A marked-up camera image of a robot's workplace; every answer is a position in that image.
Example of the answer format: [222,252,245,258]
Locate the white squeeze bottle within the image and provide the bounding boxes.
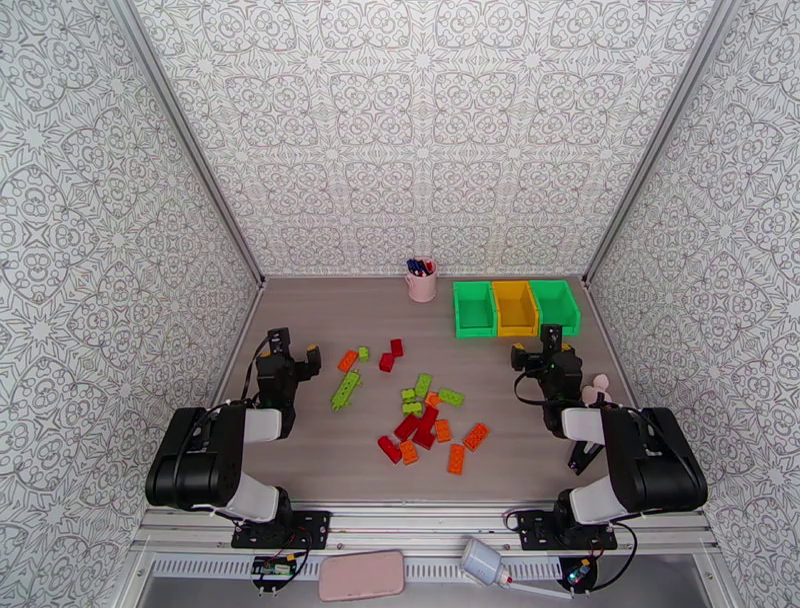
[460,537,574,600]

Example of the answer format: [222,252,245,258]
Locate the long lime green lego piece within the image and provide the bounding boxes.
[329,369,365,414]

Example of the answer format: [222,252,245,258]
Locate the yellow plastic bin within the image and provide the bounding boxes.
[491,280,540,339]

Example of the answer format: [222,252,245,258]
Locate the black base cable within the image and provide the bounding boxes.
[290,529,314,579]
[590,521,639,593]

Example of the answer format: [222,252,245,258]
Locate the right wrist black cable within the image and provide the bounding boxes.
[512,369,553,409]

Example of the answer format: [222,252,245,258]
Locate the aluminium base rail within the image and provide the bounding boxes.
[132,498,719,559]

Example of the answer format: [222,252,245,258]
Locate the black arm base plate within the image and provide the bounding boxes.
[517,509,619,552]
[231,509,332,551]

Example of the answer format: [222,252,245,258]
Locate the aluminium frame post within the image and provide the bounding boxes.
[582,0,734,287]
[106,0,268,287]

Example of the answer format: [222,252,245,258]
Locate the pink metal cup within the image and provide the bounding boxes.
[405,260,439,304]

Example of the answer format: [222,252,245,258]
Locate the white slotted cable duct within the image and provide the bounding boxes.
[149,557,565,581]

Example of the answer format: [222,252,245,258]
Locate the pink rectangular case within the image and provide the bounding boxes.
[317,549,406,603]

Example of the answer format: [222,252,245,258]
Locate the pale pink soft object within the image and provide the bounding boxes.
[580,372,612,409]

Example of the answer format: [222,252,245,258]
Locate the green plastic bin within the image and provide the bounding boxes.
[529,279,582,337]
[452,280,499,341]

